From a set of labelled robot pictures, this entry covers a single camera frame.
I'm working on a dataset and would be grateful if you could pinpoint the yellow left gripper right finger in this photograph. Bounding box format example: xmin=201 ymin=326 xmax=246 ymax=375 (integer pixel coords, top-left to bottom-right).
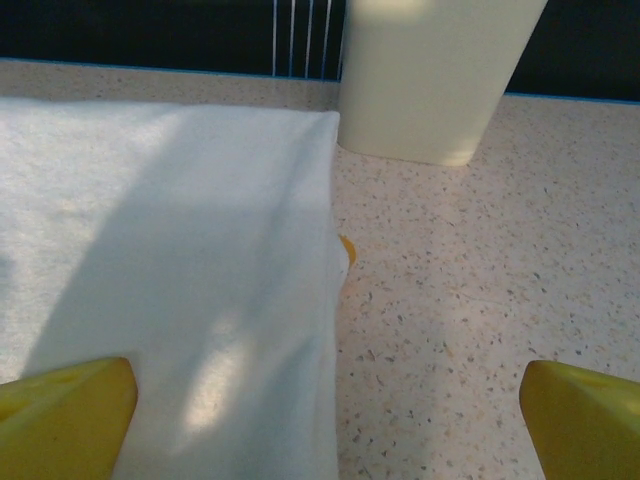
xmin=519 ymin=359 xmax=640 ymax=480

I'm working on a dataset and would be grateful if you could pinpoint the cream knife block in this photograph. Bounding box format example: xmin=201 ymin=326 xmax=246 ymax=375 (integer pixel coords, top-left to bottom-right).
xmin=337 ymin=0 xmax=549 ymax=168

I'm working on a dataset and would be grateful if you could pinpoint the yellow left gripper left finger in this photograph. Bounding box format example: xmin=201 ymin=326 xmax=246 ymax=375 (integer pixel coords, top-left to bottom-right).
xmin=0 ymin=355 xmax=140 ymax=480

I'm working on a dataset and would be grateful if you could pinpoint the white t-shirt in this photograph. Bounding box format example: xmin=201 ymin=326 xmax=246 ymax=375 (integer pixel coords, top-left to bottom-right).
xmin=0 ymin=97 xmax=347 ymax=480

